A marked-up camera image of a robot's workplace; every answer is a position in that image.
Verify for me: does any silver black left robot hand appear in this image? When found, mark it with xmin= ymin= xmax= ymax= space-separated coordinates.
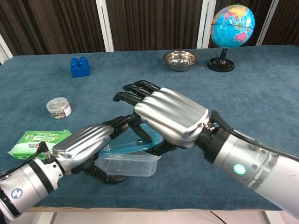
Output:
xmin=50 ymin=114 xmax=133 ymax=185

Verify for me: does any white partition frame post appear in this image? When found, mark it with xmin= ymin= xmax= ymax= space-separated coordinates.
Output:
xmin=256 ymin=0 xmax=280 ymax=46
xmin=197 ymin=0 xmax=217 ymax=49
xmin=95 ymin=0 xmax=114 ymax=52
xmin=0 ymin=34 xmax=14 ymax=65

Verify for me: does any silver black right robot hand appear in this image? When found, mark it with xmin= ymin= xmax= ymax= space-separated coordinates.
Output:
xmin=113 ymin=80 xmax=210 ymax=156

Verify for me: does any desk globe on black stand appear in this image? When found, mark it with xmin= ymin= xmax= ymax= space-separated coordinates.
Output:
xmin=207 ymin=4 xmax=256 ymax=73

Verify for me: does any stainless steel bowl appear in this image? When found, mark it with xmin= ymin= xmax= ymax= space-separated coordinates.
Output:
xmin=163 ymin=49 xmax=199 ymax=72

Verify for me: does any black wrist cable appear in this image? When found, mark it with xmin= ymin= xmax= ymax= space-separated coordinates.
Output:
xmin=0 ymin=141 xmax=51 ymax=179
xmin=211 ymin=111 xmax=299 ymax=161

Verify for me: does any blue toy building block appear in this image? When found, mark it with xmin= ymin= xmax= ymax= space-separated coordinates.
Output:
xmin=70 ymin=56 xmax=91 ymax=78

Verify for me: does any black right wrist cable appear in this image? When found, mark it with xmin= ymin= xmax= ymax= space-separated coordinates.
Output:
xmin=211 ymin=111 xmax=299 ymax=161

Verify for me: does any clear plastic food container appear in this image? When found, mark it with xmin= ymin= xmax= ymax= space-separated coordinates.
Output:
xmin=95 ymin=151 xmax=161 ymax=177

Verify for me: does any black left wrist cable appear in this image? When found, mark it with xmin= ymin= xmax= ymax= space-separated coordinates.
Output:
xmin=0 ymin=141 xmax=51 ymax=179

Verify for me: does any teal plastic lid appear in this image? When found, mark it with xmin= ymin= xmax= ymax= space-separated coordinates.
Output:
xmin=99 ymin=123 xmax=164 ymax=156

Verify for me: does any blue table cloth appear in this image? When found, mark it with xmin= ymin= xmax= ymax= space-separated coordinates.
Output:
xmin=0 ymin=44 xmax=299 ymax=212

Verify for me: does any green tissue pack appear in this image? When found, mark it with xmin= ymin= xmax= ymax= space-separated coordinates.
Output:
xmin=8 ymin=129 xmax=73 ymax=161

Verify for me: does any small clear round jar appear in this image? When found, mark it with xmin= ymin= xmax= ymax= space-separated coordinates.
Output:
xmin=46 ymin=97 xmax=72 ymax=119

